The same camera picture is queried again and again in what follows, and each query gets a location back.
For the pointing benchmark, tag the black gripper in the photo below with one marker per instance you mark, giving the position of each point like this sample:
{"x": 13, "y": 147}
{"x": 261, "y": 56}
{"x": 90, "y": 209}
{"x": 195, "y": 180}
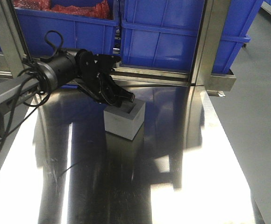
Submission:
{"x": 94, "y": 70}

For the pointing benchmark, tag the gray hollow cube base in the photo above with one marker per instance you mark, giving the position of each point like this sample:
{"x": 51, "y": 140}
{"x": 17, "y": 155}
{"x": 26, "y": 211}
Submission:
{"x": 125, "y": 121}

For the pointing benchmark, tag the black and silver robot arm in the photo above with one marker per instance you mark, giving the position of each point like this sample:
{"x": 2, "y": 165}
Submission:
{"x": 49, "y": 73}

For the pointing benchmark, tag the blue bin with red bags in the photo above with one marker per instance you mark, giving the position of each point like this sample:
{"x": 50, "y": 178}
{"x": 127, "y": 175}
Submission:
{"x": 79, "y": 32}

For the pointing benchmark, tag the blue plastic bin centre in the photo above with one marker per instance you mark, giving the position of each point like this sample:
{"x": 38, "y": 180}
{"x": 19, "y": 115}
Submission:
{"x": 160, "y": 34}

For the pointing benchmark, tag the blue bin far right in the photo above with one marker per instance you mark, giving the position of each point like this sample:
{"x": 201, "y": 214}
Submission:
{"x": 241, "y": 14}

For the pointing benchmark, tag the red plastic bag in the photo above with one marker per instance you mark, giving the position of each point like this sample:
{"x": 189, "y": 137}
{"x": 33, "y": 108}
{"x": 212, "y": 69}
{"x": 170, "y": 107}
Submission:
{"x": 100, "y": 10}

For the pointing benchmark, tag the stainless steel rack frame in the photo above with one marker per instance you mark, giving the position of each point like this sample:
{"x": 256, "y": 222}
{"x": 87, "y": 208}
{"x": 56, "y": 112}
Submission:
{"x": 14, "y": 49}

